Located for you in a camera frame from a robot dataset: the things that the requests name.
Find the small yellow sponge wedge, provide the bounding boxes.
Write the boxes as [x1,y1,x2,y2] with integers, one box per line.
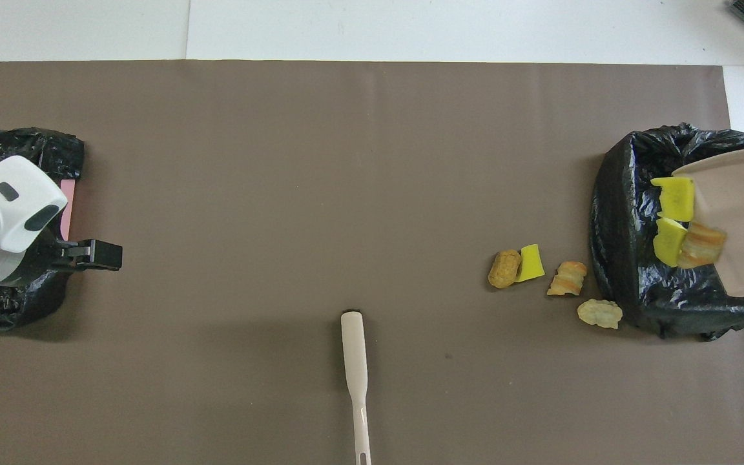
[518,244,546,283]

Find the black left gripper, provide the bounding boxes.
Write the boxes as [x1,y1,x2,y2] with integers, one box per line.
[26,223,123,272]

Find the beige plastic dustpan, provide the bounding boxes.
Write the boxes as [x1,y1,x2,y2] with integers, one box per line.
[672,148,744,298]

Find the pink bin under bag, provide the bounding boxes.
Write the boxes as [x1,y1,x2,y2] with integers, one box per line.
[60,180,77,240]

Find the notched yellow sponge piece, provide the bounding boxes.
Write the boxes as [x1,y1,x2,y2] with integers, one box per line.
[651,176,696,222]

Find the black plastic trash bag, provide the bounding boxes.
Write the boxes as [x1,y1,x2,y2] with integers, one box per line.
[590,123,744,342]
[0,128,85,330]

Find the yellow sponge with green side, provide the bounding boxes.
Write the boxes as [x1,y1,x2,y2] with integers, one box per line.
[653,218,689,267]

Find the brown oval bread roll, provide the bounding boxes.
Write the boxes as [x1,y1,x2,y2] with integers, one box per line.
[488,249,522,289]

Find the beige hand brush black bristles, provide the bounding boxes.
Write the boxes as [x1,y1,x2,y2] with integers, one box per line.
[340,309,373,465]

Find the brown table mat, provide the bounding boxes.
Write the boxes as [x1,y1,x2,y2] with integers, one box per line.
[0,60,744,465]

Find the pale bread piece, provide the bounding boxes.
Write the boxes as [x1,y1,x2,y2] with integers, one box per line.
[577,298,623,330]

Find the orange striped croissant piece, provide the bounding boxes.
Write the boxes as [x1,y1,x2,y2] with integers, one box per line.
[546,261,588,297]

